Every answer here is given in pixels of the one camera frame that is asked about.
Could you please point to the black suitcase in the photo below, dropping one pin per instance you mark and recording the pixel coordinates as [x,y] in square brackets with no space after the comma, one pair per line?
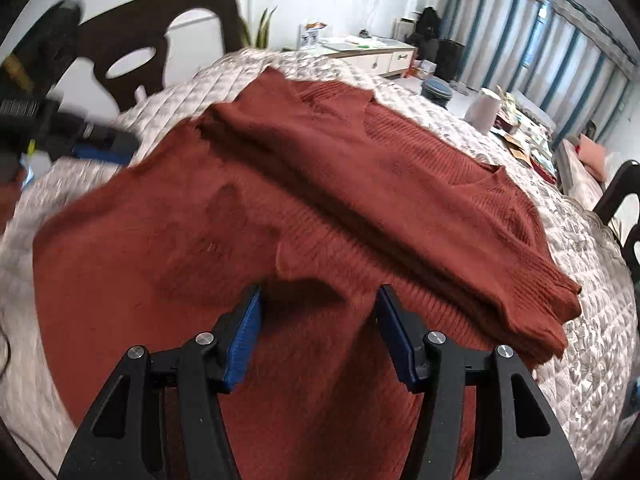
[448,60]

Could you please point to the white printed box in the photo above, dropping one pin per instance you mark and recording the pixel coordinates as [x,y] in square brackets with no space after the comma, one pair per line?
[312,35]

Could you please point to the cluttered coffee table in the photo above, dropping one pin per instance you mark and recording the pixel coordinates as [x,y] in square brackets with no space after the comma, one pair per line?
[525,140]

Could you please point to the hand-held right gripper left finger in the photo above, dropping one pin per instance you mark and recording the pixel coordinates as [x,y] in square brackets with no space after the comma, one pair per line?
[242,345]

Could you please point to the white low cabinet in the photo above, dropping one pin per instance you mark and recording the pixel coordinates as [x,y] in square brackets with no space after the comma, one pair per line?
[370,57]

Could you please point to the white sofa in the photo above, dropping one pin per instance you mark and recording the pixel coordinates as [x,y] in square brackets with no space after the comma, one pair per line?
[580,180]

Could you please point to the blue striped curtains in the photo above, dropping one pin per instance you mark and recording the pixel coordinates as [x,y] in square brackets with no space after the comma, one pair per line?
[560,30]

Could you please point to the rust red knit sweater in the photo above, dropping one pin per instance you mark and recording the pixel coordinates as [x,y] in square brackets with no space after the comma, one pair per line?
[300,185]

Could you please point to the black bag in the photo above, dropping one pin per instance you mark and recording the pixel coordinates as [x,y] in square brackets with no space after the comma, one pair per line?
[426,25]

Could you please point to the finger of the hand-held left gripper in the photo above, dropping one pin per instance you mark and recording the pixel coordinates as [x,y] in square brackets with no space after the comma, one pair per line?
[107,147]

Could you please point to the pink pillow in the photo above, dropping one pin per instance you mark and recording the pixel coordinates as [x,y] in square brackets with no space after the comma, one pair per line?
[591,154]

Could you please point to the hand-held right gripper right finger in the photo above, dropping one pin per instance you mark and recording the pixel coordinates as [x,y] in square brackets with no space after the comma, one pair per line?
[397,345]

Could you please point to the green potted plant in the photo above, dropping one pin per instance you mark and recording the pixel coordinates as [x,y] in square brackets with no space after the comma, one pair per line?
[260,30]

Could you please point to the beige quilted bedspread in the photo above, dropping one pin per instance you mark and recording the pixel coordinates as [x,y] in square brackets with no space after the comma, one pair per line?
[575,360]

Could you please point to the white plastic bin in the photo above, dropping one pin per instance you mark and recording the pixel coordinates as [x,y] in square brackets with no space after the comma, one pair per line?
[482,107]

